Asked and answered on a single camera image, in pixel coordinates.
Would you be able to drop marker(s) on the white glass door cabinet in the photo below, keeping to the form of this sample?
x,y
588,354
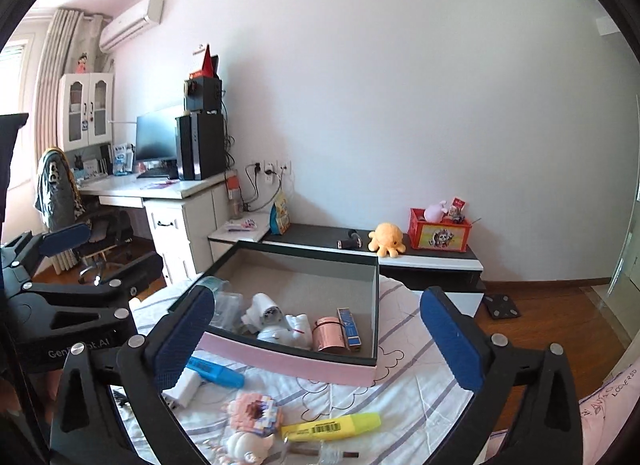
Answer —
x,y
85,110

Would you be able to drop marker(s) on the wall power socket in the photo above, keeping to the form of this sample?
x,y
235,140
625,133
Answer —
x,y
273,168

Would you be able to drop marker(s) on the white nightstand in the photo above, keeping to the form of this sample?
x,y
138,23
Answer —
x,y
252,228

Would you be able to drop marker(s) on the black office chair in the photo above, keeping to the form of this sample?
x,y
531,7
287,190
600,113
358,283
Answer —
x,y
60,205

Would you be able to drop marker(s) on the beige curtain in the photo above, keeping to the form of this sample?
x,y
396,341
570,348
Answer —
x,y
71,33

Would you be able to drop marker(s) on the black computer tower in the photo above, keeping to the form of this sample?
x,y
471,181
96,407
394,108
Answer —
x,y
200,146

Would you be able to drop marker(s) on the white dog figurine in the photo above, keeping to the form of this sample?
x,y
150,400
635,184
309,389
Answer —
x,y
296,333

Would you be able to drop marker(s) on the yellow octopus plush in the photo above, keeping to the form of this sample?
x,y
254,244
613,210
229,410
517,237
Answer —
x,y
387,240

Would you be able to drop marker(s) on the white air conditioner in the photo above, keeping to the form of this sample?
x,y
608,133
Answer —
x,y
137,19

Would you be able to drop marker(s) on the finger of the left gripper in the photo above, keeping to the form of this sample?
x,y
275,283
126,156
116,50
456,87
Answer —
x,y
28,249
125,274

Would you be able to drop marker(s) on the yellow highlighter pen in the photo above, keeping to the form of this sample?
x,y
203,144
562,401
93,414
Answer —
x,y
342,427

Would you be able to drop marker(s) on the pink building block toy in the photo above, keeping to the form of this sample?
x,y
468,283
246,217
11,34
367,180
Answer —
x,y
254,413

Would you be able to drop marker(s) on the red toy crate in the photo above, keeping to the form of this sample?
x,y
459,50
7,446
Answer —
x,y
442,236

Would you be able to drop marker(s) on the teal tape roll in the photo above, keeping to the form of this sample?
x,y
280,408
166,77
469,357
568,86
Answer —
x,y
216,285

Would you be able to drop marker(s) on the black bathroom scale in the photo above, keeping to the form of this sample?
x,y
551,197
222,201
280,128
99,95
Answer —
x,y
500,307

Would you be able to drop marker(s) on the black speaker box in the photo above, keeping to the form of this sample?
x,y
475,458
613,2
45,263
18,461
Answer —
x,y
203,94

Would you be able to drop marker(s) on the snack bag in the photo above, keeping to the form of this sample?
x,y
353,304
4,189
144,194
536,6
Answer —
x,y
279,218

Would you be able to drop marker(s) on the clear glass bottle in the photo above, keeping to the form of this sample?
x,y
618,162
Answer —
x,y
323,452

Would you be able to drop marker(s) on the rose gold metal cup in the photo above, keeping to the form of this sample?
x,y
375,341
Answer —
x,y
328,336

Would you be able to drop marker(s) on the orange cap bottle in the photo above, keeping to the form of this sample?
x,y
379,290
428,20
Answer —
x,y
235,197

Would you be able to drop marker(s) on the black computer monitor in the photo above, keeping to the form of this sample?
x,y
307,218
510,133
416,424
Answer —
x,y
155,137

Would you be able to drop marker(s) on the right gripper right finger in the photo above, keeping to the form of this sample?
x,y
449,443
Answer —
x,y
485,368

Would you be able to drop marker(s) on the red paper flag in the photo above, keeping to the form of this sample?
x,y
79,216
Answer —
x,y
209,64

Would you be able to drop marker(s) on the blue rectangular slim box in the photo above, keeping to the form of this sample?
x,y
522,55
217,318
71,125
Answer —
x,y
350,329

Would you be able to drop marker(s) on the pink plush toy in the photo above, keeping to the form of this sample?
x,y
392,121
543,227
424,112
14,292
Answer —
x,y
435,213

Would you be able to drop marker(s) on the black white tv cabinet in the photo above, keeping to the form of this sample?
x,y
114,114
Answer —
x,y
458,274

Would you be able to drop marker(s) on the small black dumbbell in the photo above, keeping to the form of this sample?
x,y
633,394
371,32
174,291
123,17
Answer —
x,y
351,241

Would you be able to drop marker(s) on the baby doll figurine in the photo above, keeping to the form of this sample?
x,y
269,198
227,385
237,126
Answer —
x,y
247,448

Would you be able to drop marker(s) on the pink storage box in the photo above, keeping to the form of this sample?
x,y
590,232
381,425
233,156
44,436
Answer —
x,y
295,311

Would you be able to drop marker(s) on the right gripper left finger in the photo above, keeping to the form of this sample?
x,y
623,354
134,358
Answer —
x,y
149,364

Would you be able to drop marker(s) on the pink pillow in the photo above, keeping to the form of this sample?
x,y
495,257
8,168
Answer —
x,y
605,411

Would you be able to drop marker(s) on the white desk with drawers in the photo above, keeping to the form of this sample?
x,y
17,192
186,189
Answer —
x,y
180,215

